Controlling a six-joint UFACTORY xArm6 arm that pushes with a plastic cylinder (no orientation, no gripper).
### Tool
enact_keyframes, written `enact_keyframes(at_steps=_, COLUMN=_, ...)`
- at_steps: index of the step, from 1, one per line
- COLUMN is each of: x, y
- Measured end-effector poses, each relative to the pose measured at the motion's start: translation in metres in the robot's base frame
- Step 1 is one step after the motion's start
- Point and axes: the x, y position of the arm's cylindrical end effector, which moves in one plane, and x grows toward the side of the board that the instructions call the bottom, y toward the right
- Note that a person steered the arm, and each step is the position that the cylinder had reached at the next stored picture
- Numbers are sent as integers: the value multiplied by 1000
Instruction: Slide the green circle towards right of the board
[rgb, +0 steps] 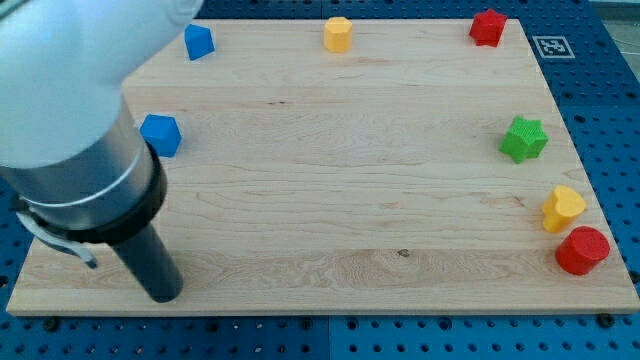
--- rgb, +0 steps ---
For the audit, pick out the red cylinder block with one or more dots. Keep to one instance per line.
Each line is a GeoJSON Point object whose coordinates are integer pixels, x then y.
{"type": "Point", "coordinates": [582, 250]}

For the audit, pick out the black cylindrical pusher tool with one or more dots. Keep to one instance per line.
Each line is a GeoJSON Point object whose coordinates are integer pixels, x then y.
{"type": "Point", "coordinates": [135, 241]}

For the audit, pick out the white fiducial marker tag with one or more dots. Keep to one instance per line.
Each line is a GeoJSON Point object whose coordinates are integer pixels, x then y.
{"type": "Point", "coordinates": [553, 47]}

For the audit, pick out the blue block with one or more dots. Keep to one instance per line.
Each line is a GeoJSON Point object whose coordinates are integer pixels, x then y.
{"type": "Point", "coordinates": [162, 133]}
{"type": "Point", "coordinates": [198, 41]}

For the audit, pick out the light wooden board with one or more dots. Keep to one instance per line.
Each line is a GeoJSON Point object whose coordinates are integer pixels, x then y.
{"type": "Point", "coordinates": [363, 183]}

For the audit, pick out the yellow hexagon block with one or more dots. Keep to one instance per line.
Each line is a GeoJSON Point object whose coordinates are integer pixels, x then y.
{"type": "Point", "coordinates": [338, 33]}

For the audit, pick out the green star block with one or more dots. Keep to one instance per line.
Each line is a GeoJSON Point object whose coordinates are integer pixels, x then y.
{"type": "Point", "coordinates": [524, 139]}

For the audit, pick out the yellow heart block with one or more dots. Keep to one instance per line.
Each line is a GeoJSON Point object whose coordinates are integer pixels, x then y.
{"type": "Point", "coordinates": [561, 208]}

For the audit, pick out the red star block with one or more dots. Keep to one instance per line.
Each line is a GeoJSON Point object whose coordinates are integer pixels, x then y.
{"type": "Point", "coordinates": [487, 28]}

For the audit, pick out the blue block at left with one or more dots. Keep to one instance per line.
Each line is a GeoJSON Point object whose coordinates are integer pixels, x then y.
{"type": "Point", "coordinates": [162, 133]}

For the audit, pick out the blue block at top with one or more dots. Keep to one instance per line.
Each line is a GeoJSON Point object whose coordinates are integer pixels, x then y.
{"type": "Point", "coordinates": [198, 41]}

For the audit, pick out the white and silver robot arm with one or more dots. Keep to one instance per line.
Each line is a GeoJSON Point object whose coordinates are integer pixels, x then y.
{"type": "Point", "coordinates": [68, 143]}

